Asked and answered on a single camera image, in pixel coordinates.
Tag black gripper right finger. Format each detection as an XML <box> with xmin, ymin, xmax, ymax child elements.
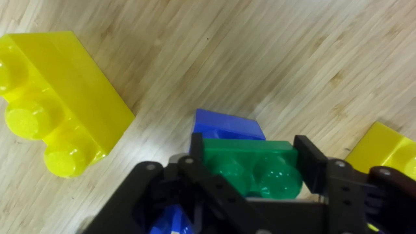
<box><xmin>293</xmin><ymin>134</ymin><xmax>416</xmax><ymax>234</ymax></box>

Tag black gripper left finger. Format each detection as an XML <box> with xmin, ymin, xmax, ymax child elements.
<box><xmin>81</xmin><ymin>133</ymin><xmax>261</xmax><ymax>234</ymax></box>

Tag blue and green block stack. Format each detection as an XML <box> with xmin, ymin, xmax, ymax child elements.
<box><xmin>148</xmin><ymin>108</ymin><xmax>266</xmax><ymax>234</ymax></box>

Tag green two-stud block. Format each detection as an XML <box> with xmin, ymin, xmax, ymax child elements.
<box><xmin>200</xmin><ymin>138</ymin><xmax>304</xmax><ymax>200</ymax></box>

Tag small yellow block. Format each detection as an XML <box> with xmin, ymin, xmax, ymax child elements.
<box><xmin>344</xmin><ymin>121</ymin><xmax>416</xmax><ymax>181</ymax></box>

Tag large yellow block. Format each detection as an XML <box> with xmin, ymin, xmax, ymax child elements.
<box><xmin>0</xmin><ymin>30</ymin><xmax>136</xmax><ymax>179</ymax></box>

